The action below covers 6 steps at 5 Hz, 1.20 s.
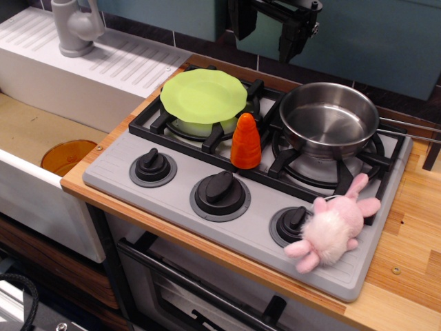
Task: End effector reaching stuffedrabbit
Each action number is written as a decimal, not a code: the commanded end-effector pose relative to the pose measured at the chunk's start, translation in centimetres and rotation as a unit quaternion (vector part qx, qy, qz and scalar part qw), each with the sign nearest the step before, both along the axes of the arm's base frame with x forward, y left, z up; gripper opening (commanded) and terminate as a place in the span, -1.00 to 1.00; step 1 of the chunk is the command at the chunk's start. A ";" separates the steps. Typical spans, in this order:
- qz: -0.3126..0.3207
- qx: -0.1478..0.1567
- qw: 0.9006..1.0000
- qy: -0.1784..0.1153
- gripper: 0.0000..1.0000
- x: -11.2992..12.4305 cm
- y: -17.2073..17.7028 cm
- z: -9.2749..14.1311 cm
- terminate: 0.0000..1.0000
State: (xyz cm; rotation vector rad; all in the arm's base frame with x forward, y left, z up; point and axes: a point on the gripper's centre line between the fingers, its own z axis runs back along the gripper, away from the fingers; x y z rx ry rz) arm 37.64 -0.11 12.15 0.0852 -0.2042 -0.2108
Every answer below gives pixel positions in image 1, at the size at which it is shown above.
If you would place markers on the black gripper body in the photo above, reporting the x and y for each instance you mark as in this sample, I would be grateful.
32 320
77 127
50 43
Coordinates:
284 11

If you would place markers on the black oven door handle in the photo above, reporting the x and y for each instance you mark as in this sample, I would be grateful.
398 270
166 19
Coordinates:
195 287

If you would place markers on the black burner grate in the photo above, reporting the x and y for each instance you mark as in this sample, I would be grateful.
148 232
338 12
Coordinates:
282 167

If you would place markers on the orange plastic cup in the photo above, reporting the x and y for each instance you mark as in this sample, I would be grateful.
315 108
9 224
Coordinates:
63 157

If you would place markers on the stainless steel pan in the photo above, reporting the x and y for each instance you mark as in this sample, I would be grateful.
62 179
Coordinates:
331 121

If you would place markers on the pink stuffed rabbit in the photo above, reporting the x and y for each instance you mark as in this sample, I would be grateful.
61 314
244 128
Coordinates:
332 229

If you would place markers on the grey toy stove top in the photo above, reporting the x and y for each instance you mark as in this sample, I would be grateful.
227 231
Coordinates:
249 234

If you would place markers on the grey toy faucet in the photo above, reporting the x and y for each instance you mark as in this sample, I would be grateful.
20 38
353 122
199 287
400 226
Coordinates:
77 30

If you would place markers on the black stove knob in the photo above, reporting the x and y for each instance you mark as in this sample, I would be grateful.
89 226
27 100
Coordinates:
286 225
153 169
220 197

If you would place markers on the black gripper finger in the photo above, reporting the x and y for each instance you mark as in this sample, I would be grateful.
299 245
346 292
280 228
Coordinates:
243 17
296 30

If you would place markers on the green plastic plate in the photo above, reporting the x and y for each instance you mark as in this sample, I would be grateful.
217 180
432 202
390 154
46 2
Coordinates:
203 96

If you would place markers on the middle black stove knob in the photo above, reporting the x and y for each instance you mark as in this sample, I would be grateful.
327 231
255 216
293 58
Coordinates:
220 197

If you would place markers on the right black stove knob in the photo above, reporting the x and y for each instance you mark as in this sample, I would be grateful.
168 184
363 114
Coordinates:
286 225

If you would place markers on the left black stove knob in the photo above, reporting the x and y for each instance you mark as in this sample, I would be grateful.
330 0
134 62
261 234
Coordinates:
153 169

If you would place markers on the toy oven door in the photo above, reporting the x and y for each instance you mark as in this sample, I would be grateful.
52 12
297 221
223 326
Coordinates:
185 291

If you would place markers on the orange toy carrot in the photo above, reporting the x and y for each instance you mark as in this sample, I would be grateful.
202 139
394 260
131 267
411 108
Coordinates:
246 150

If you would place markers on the white toy sink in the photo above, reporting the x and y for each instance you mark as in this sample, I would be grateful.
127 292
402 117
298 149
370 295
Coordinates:
47 99

